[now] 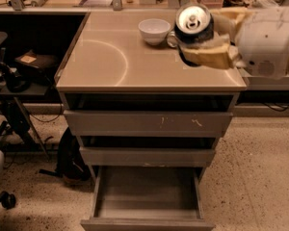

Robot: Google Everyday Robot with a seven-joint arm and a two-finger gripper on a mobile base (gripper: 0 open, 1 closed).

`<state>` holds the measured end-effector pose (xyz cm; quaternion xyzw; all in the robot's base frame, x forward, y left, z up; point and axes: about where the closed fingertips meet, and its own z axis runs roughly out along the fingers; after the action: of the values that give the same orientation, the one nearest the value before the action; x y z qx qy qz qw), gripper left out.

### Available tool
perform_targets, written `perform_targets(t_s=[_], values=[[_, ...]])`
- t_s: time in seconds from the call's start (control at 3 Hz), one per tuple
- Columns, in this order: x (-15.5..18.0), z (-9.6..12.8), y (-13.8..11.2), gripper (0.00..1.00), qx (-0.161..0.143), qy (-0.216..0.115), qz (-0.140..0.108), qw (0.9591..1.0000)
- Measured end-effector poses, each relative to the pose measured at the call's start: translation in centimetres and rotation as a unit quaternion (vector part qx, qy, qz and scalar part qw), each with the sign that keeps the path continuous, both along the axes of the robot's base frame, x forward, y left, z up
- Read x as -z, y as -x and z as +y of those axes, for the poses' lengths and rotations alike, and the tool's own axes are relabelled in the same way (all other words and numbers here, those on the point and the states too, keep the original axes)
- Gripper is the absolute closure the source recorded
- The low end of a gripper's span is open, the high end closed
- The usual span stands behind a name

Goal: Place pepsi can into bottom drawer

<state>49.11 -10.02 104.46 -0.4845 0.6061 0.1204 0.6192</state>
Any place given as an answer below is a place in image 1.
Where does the grey open bottom drawer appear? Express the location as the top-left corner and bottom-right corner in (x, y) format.
(81, 167), (214, 231)

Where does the green soda can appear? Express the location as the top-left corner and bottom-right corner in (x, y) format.
(167, 31), (177, 48)

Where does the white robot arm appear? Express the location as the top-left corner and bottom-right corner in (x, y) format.
(182, 7), (289, 79)

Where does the black bag on stand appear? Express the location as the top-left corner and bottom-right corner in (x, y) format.
(14, 50), (59, 86)

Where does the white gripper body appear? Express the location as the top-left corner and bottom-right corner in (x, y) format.
(235, 7), (289, 79)

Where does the blue pepsi can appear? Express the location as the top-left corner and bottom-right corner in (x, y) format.
(174, 3), (214, 67)

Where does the black headset on stand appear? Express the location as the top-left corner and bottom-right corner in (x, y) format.
(0, 47), (31, 92)

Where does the grey top drawer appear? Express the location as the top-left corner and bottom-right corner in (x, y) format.
(64, 111), (232, 138)

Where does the white bowl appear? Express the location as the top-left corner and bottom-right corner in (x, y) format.
(138, 18), (171, 45)

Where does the grey middle drawer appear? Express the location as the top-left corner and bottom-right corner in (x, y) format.
(80, 147), (215, 167)

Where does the grey drawer cabinet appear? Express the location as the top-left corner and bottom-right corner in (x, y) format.
(53, 10), (250, 182)

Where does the black office chair base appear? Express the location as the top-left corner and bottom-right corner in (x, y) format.
(0, 191), (16, 210)

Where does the black backpack on floor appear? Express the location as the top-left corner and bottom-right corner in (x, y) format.
(39, 128), (91, 185)

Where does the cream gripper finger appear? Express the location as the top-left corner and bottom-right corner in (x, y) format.
(210, 7), (252, 42)
(180, 33), (240, 69)

